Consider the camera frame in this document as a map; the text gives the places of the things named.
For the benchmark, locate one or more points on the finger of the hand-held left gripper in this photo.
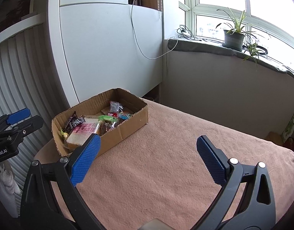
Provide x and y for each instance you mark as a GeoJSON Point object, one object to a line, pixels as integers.
{"type": "Point", "coordinates": [29, 124]}
{"type": "Point", "coordinates": [17, 116]}

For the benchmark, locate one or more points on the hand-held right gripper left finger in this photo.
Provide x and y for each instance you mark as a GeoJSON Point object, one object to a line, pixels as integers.
{"type": "Point", "coordinates": [86, 158]}

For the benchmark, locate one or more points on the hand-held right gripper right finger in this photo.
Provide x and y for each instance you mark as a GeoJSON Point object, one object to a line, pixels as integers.
{"type": "Point", "coordinates": [211, 161]}

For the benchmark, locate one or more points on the sliced bread packet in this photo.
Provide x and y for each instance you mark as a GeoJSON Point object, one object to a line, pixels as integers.
{"type": "Point", "coordinates": [82, 131]}

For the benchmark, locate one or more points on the small yellow snack packet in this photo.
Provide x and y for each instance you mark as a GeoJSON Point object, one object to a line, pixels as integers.
{"type": "Point", "coordinates": [62, 133]}

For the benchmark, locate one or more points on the dark orange snack packet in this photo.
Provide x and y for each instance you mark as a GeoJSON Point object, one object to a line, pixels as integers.
{"type": "Point", "coordinates": [74, 122]}

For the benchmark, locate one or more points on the date packet with red swirl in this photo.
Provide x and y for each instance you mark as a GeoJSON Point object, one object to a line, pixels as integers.
{"type": "Point", "coordinates": [108, 127]}

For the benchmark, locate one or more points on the yellow candy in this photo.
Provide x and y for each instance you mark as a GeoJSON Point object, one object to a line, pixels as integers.
{"type": "Point", "coordinates": [107, 118]}

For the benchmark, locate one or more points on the cardboard box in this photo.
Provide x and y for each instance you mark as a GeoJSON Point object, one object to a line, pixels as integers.
{"type": "Point", "coordinates": [127, 129]}

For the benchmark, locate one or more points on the clear red-edged date packet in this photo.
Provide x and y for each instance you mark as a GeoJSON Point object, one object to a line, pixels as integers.
{"type": "Point", "coordinates": [114, 106]}

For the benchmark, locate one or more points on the person's left hand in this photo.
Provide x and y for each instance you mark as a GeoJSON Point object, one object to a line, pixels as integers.
{"type": "Point", "coordinates": [4, 179]}

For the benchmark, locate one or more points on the white slatted panel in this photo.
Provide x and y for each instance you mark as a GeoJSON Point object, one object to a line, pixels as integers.
{"type": "Point", "coordinates": [29, 76]}

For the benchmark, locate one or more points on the green paper bag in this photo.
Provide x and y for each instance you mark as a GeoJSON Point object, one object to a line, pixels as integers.
{"type": "Point", "coordinates": [293, 127]}

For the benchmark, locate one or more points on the white cabinet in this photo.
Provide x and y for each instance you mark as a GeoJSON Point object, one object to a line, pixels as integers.
{"type": "Point", "coordinates": [101, 52]}

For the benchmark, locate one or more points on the potted spider plant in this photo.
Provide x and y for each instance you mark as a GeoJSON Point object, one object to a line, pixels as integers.
{"type": "Point", "coordinates": [233, 39]}

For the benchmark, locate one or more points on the white power strip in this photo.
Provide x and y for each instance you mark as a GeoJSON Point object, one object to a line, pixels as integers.
{"type": "Point", "coordinates": [184, 32]}

